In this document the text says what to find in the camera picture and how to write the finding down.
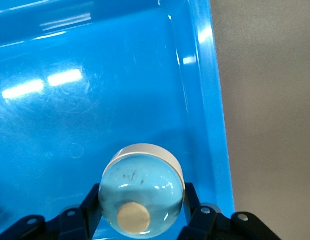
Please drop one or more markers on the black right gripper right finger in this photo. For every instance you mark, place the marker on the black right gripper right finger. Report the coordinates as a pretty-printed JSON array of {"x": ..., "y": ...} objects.
[{"x": 207, "y": 225}]

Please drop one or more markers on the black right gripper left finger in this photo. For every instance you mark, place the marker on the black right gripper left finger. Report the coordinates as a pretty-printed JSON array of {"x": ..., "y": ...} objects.
[{"x": 77, "y": 225}]

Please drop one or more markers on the blue dome call bell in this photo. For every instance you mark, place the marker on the blue dome call bell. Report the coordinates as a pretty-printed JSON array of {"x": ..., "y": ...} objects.
[{"x": 142, "y": 180}]

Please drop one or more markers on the blue plastic tray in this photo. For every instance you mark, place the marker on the blue plastic tray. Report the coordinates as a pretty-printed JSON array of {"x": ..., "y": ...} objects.
[{"x": 70, "y": 112}]

